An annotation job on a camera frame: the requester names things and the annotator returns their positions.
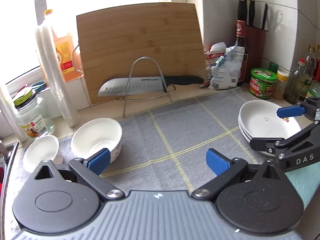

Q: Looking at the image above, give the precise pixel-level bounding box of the large white floral bowl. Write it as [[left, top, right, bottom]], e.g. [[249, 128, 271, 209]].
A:
[[71, 118, 123, 163]]

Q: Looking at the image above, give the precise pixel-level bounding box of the white fruit-print plate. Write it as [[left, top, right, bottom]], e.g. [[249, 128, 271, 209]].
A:
[[238, 100, 301, 142]]

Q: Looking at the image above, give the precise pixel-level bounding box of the small white bowl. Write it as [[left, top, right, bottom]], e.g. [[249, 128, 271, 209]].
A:
[[23, 135, 63, 173]]

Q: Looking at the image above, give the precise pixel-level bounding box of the green label glass jar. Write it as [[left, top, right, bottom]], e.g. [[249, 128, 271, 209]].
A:
[[306, 80, 320, 98]]

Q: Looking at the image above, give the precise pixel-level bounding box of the yellow lid spice jar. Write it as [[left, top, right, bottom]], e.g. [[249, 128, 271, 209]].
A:
[[272, 70, 289, 100]]

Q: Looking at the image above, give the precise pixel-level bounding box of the teal towel with label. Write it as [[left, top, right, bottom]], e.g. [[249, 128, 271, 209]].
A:
[[285, 163, 320, 209]]

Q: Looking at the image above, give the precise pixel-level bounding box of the clear oil glass bottle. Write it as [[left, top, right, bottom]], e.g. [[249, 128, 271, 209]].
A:
[[284, 59, 306, 105]]

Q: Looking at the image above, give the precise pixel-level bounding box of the green lid sauce jar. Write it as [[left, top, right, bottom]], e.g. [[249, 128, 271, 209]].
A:
[[249, 68, 277, 99]]

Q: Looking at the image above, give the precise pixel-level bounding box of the grey checked dish mat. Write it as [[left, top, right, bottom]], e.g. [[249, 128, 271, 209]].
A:
[[15, 87, 283, 196]]

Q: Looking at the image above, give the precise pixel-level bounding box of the glass storage jar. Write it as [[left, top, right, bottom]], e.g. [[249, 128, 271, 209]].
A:
[[12, 86, 54, 140]]

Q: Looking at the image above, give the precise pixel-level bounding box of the white clipped food bag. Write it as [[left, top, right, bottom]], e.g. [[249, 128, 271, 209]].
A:
[[208, 46, 245, 90]]

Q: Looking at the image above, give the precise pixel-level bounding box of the dark knife block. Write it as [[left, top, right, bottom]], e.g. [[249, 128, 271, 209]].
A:
[[244, 0, 268, 83]]

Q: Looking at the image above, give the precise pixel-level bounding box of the stainless steel sink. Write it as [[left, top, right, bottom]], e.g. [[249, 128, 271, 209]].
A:
[[1, 141, 20, 208]]

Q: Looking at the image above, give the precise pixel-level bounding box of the steel santoku knife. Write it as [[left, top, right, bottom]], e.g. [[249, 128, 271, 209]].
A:
[[98, 75, 204, 96]]

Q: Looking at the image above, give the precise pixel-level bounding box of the dark soy sauce bottle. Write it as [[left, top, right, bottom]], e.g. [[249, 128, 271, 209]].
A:
[[235, 0, 249, 87]]

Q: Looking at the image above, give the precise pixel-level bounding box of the red white seasoning bag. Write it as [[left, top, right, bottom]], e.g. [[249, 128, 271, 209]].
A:
[[203, 42, 226, 86]]

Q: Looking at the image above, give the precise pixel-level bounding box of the orange oil bottle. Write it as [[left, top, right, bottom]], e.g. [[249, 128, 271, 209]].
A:
[[44, 9, 82, 82]]

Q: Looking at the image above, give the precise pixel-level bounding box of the wire knife rack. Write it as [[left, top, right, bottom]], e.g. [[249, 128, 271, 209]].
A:
[[123, 56, 172, 118]]

